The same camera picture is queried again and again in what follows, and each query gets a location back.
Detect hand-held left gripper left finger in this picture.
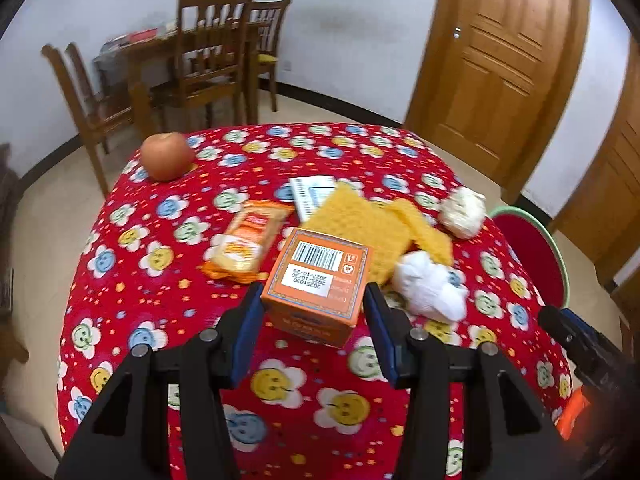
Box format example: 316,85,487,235
55,281,265,480

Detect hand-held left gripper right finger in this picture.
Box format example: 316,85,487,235
363,283,583,480

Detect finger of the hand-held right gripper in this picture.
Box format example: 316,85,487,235
538,305,623,396

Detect white tissue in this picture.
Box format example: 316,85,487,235
391,251,470,323

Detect orange cardboard box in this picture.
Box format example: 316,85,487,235
260,228,376,349

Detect red basin with green rim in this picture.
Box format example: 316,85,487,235
489,206,570,311

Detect orange plastic object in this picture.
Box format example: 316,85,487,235
556,387,594,441

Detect orange snack packet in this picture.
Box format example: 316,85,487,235
201,200,296,285

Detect red floral tablecloth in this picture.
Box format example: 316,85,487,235
56,123,573,480

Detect yellow dish cloth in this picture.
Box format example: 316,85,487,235
304,181,455,286

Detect cream crumpled paper ball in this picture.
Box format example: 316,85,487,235
438,186,488,240

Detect wooden door with round knob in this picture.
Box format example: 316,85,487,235
550,35,640,286

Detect white and teal medicine box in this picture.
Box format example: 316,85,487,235
289,175,337,222

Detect red apple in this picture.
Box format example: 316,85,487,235
140,132,196,182

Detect dark furniture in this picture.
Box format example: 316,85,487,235
0,142,31,363

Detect tall-backed wooden chair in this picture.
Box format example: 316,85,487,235
150,0,259,131

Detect wooden dining table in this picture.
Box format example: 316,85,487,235
94,22,261,133

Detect wooden chair with yellow cushion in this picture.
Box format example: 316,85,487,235
248,0,292,112

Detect red and white papers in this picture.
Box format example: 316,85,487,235
102,21,180,53

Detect wooden door with silver handle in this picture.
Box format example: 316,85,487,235
404,0,592,204

